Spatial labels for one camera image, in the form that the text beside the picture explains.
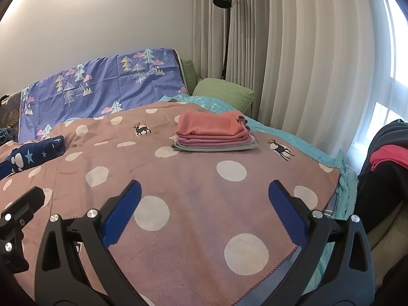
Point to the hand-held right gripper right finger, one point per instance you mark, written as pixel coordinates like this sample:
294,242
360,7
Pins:
287,210

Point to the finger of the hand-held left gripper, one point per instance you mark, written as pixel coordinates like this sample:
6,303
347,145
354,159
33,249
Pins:
25,204

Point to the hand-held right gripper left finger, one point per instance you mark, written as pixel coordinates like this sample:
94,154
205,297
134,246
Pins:
122,210

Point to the salmon pink long-sleeve shirt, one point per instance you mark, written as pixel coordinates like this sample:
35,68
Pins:
210,122

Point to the navy star print cloth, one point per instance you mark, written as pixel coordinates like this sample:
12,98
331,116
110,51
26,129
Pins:
38,153

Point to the dark blue fluffy blanket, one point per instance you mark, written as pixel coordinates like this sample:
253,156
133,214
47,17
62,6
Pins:
6,137

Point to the mauve polka dot deer blanket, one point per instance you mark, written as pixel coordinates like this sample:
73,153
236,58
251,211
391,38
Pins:
191,181

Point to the folded grey garment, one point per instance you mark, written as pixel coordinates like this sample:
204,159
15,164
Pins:
223,148

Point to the dark printed headboard cover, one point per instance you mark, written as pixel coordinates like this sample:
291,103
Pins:
11,111

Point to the black clothing pile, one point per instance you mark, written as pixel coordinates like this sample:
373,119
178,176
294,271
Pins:
379,191

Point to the folded magenta pink garment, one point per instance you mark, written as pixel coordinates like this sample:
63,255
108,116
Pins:
216,139

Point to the beige chair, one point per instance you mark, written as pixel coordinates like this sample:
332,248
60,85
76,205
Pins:
392,239

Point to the red pink garment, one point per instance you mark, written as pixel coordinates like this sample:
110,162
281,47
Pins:
392,154

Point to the blue tree print sheet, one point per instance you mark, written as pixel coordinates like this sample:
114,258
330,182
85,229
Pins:
95,86

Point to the green pillow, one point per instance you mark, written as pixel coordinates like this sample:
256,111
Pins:
223,94
188,73

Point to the beige pleated curtain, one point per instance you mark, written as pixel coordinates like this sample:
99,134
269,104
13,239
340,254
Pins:
302,54

